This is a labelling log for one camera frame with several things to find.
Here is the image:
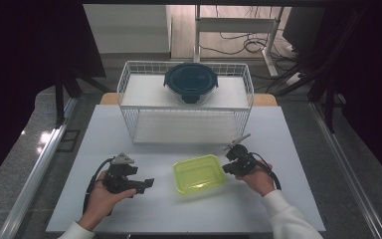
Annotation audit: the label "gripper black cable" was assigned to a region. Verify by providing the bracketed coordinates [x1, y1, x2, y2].
[250, 151, 283, 191]
[82, 157, 114, 216]

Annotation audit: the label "aluminium rail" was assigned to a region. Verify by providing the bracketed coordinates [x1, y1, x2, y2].
[0, 98, 80, 239]
[308, 101, 382, 239]

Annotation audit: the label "white wire shelf rack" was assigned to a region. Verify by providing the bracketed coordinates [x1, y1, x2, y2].
[116, 60, 255, 145]

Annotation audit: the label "white metal desk frame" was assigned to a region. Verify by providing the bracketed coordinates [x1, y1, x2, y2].
[193, 4, 285, 78]

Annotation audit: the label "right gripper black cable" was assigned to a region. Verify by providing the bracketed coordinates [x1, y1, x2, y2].
[250, 151, 283, 191]

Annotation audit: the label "person's right white sleeve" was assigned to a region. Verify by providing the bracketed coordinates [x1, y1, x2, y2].
[261, 189, 324, 239]

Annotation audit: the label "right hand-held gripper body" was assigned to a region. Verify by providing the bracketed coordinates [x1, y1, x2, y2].
[223, 133, 259, 177]

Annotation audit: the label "green plastic container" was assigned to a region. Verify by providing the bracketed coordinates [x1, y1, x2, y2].
[172, 153, 228, 196]

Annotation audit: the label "white cabinet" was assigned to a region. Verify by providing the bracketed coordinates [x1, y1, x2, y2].
[83, 4, 174, 55]

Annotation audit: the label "person's right hand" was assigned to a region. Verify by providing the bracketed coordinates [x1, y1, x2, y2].
[235, 160, 277, 197]

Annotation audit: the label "round blue lidded container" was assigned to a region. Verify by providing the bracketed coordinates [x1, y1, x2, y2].
[163, 62, 220, 105]

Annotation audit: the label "person's white sleeve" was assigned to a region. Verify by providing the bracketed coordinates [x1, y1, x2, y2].
[261, 189, 324, 239]
[59, 221, 96, 239]

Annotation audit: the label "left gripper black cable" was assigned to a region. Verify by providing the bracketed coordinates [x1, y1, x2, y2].
[82, 157, 114, 216]

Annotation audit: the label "person's left white sleeve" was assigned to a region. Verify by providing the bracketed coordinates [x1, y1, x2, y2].
[59, 221, 96, 239]

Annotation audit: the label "person's left hand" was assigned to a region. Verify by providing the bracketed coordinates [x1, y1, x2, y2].
[78, 170, 137, 232]

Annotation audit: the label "black floor cables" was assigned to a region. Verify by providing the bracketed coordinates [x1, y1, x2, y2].
[198, 5, 299, 58]

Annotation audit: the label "white power strip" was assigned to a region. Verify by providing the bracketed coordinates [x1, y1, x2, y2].
[284, 72, 303, 88]

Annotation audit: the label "black curtain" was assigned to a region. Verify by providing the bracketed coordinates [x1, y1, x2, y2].
[0, 0, 107, 194]
[311, 0, 382, 187]

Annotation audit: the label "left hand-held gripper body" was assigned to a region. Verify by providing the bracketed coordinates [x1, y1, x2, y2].
[103, 152, 146, 194]

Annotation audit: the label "black stand legs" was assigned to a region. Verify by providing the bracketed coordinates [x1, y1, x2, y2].
[54, 61, 111, 129]
[268, 9, 366, 133]

